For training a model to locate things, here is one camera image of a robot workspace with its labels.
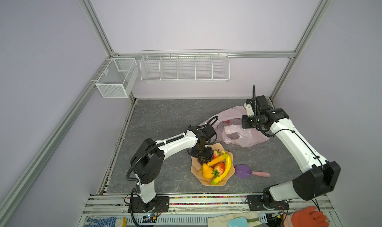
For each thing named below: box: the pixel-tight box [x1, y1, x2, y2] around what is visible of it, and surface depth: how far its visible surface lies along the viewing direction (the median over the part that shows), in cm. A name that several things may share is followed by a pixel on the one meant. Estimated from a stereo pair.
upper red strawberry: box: [211, 149, 221, 160], surface depth 86 cm
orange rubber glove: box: [291, 206, 330, 227], surface depth 70 cm
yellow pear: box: [201, 163, 215, 180], surface depth 79 cm
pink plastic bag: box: [199, 105, 271, 148], surface depth 79 cm
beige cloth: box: [207, 212, 263, 227], surface depth 71 cm
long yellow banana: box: [210, 155, 232, 186], surface depth 80 cm
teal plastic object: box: [227, 217, 249, 227], surface depth 69 cm
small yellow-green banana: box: [207, 153, 229, 167], surface depth 84 cm
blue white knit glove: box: [83, 216, 117, 227], surface depth 70 cm
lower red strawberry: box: [211, 161, 226, 178], surface depth 78 cm
